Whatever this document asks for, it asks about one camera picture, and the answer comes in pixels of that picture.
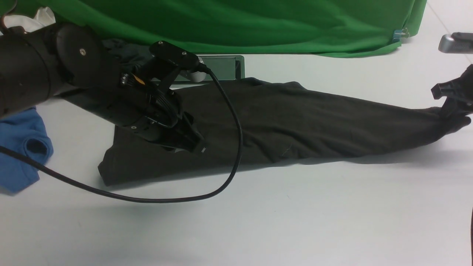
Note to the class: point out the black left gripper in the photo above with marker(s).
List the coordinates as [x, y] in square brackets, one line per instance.
[153, 113]

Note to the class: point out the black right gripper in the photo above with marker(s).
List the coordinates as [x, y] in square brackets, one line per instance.
[458, 93]

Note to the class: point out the gray long-sleeve top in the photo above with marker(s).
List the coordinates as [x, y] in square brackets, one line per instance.
[280, 122]

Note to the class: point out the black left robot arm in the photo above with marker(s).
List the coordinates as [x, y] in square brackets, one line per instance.
[68, 61]

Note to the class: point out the blue binder clip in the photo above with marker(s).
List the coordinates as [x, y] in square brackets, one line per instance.
[400, 34]

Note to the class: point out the dark teal crumpled shirt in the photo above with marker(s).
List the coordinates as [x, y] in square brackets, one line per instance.
[130, 56]

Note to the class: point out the green backdrop cloth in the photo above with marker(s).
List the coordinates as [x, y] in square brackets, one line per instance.
[333, 28]

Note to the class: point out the blue crumpled t-shirt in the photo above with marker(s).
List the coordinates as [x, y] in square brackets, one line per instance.
[24, 133]

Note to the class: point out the white crumpled shirt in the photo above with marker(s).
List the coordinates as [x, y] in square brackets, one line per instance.
[43, 17]

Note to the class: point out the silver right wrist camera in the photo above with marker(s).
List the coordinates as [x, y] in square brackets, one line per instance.
[456, 43]

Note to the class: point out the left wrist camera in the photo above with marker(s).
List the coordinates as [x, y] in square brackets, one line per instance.
[189, 64]

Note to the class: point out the metal table cable hatch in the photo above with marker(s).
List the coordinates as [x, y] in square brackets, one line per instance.
[225, 67]

